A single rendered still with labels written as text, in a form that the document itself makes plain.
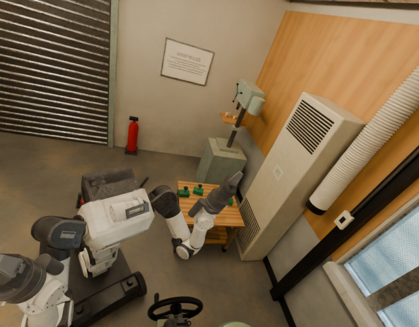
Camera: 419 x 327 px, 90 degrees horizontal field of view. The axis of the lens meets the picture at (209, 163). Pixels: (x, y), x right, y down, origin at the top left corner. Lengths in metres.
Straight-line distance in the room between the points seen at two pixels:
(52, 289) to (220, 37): 2.93
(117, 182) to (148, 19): 2.34
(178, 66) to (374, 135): 2.34
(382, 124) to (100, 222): 1.60
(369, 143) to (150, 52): 2.53
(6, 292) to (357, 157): 1.72
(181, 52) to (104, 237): 2.54
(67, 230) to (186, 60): 2.58
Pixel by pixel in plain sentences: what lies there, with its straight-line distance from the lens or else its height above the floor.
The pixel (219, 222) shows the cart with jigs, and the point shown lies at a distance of 2.11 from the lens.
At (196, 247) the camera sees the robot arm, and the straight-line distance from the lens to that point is 1.08.
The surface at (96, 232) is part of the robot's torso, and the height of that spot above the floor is 1.32.
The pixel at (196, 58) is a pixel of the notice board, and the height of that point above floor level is 1.58.
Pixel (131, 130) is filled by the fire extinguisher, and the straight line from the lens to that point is 3.28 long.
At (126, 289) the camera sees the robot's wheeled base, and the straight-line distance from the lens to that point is 2.01.
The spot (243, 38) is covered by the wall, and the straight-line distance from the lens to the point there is 3.21.
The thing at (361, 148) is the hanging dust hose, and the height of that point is 1.68.
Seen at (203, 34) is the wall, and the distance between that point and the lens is 3.07.
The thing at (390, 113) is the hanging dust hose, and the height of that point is 1.93.
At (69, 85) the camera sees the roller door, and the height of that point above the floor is 0.85.
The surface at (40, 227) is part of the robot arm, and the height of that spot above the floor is 1.32.
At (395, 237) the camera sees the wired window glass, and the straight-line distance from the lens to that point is 1.85.
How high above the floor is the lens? 2.07
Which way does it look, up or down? 34 degrees down
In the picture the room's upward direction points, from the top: 20 degrees clockwise
